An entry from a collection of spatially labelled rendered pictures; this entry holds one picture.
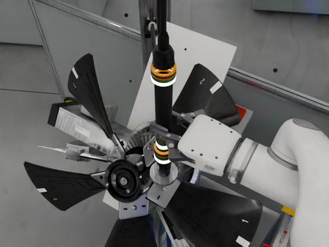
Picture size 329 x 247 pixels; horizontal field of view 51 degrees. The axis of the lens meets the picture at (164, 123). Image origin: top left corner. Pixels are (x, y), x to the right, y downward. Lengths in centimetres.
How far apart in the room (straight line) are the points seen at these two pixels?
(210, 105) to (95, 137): 46
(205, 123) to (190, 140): 5
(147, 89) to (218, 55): 26
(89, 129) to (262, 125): 85
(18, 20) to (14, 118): 85
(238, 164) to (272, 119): 101
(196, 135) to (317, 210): 25
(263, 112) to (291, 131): 102
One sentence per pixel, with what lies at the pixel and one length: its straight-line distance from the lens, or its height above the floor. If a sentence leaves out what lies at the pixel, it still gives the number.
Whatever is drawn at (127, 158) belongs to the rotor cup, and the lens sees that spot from 92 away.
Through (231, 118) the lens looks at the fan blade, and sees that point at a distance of 80.
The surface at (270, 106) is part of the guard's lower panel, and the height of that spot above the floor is 90.
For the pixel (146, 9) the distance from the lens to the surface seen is 120.
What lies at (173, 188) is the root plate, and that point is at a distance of 95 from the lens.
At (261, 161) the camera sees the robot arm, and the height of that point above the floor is 152.
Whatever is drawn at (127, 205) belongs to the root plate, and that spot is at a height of 113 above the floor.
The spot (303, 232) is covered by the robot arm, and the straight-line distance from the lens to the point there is 53.
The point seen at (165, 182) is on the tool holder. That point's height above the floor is 128.
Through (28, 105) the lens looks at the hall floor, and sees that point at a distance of 288.
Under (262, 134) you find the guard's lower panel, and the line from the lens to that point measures 172.
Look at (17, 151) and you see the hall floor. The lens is 263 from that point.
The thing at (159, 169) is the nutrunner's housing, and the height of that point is 132.
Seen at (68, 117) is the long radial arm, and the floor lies 113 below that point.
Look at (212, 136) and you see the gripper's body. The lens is 66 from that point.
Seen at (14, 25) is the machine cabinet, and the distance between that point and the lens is 325.
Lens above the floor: 203
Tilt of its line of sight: 52 degrees down
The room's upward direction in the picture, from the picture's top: straight up
